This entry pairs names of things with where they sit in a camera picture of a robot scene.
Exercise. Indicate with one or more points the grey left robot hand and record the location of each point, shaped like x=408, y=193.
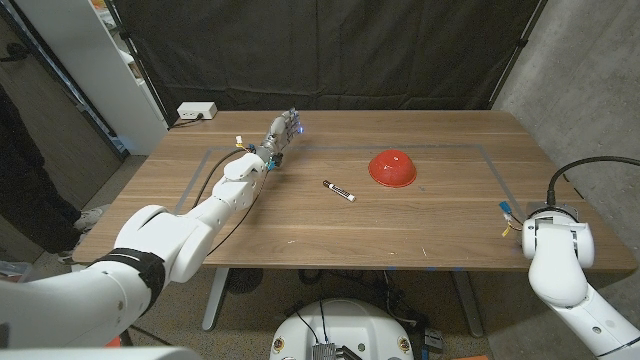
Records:
x=281, y=134

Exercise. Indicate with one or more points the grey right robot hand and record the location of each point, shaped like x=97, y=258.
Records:
x=537, y=207

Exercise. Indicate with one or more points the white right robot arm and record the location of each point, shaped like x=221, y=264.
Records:
x=557, y=260

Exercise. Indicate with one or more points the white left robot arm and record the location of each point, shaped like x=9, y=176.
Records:
x=165, y=235

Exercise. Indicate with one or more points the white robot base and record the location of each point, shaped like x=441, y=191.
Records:
x=342, y=330

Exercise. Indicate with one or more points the brown and white marker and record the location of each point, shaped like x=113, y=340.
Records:
x=339, y=190

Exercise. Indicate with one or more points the red plastic bowl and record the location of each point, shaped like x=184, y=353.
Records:
x=392, y=170

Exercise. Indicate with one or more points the white power strip box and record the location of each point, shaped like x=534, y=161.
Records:
x=196, y=110

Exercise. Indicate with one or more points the black backdrop curtain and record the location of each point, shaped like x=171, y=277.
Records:
x=325, y=50

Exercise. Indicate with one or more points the grey table leg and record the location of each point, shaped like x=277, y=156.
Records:
x=469, y=305
x=216, y=300

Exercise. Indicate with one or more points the black round floor fan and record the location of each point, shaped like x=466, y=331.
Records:
x=245, y=280

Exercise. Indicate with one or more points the black backdrop stand pole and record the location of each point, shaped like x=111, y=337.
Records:
x=522, y=43
x=123, y=35

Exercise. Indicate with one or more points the white cabinet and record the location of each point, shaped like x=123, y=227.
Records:
x=100, y=75

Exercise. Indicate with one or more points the grey sneaker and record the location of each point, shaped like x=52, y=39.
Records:
x=89, y=218
x=66, y=257

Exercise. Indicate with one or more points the person in dark trousers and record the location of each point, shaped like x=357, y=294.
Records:
x=25, y=200

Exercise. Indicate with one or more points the clear plastic storage bin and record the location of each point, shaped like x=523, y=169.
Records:
x=12, y=270

